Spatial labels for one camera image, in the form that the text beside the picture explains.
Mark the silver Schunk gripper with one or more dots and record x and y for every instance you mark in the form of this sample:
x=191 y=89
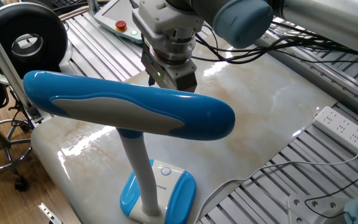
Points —
x=163 y=79

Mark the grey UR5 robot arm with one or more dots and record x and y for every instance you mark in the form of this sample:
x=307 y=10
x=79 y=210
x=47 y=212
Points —
x=244 y=21

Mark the blue and white desk lamp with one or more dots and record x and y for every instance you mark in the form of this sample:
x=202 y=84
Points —
x=135 y=102

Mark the white robot teach pendant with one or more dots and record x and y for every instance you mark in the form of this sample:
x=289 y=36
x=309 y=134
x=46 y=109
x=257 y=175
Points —
x=113 y=15

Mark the marble pattern board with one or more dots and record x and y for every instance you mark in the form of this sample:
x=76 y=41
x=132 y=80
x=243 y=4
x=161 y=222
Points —
x=259 y=109

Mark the black keyboard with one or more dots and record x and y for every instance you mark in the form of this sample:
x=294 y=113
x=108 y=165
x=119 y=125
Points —
x=65 y=2

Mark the white power strip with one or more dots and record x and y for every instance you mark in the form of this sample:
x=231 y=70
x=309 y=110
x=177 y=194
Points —
x=337 y=127

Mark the small aluminium bracket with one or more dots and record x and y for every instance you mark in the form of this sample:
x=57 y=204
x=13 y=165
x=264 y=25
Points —
x=50 y=213

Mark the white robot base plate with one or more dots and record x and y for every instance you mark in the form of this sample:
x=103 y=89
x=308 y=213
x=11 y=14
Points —
x=303 y=211

